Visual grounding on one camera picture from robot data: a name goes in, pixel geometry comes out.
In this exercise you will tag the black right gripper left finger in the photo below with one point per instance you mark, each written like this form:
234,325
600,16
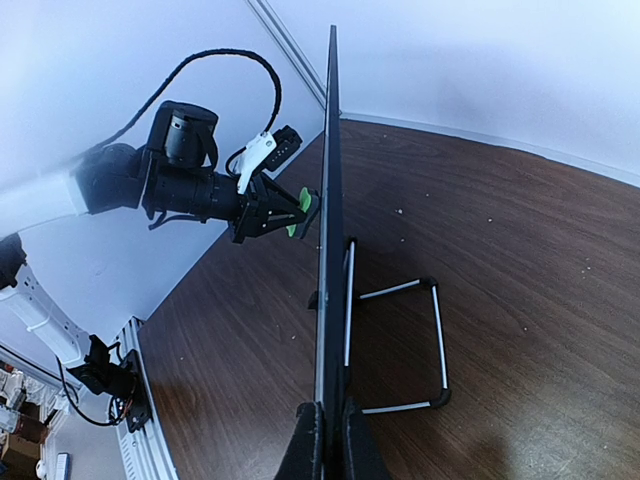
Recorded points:
303,457

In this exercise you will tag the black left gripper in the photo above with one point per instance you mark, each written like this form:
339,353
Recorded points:
254,221

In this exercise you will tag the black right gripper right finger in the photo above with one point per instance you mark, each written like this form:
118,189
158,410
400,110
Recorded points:
362,459

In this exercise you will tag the green whiteboard eraser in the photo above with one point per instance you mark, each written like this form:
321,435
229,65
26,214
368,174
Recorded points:
309,204

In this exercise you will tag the white whiteboard with writing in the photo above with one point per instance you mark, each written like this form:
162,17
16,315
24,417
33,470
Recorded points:
329,388

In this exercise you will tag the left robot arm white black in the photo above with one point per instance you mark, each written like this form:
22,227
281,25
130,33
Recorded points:
172,177

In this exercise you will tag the black whiteboard stand foot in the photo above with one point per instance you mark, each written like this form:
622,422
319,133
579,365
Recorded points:
312,303

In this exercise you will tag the white wire whiteboard stand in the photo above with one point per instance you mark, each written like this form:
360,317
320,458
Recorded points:
397,332

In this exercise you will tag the aluminium front frame rail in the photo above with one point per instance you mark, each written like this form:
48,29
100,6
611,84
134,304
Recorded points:
91,436

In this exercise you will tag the left aluminium corner post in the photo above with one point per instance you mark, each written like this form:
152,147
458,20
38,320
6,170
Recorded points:
277,30

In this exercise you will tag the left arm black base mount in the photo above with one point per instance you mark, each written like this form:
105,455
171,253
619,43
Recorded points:
103,371

